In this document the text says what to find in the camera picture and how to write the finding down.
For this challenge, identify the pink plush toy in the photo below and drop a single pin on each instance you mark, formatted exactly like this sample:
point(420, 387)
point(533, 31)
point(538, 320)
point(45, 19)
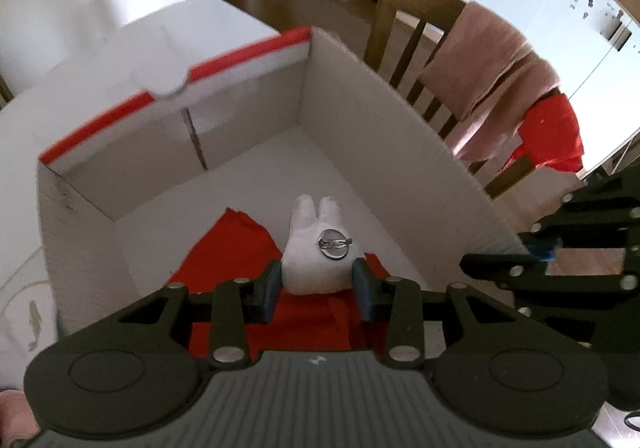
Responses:
point(15, 415)

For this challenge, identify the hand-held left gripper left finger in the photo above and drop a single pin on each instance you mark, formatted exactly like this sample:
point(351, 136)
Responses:
point(272, 289)

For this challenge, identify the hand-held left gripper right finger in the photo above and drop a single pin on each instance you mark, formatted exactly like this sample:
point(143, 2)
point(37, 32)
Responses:
point(362, 293)

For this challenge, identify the red garment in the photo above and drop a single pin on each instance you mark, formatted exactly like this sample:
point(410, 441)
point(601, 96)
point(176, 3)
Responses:
point(550, 133)

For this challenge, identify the pink scarf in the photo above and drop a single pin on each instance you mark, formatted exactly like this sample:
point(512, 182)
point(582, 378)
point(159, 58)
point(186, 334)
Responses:
point(480, 63)

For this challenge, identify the white cardboard box red rim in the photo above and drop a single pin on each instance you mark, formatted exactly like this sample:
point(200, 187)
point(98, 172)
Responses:
point(400, 153)

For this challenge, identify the red cloth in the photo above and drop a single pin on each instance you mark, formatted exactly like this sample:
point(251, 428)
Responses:
point(235, 253)

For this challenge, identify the brown wooden chair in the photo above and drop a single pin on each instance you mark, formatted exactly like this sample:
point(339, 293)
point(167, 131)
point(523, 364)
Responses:
point(395, 3)

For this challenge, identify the white plush toy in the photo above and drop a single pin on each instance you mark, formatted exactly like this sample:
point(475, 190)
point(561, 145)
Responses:
point(310, 270)

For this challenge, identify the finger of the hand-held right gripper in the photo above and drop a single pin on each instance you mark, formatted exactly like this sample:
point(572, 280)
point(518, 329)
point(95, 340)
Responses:
point(505, 264)
point(590, 213)

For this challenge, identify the printed table mat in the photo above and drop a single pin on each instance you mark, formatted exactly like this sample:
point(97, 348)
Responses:
point(20, 308)

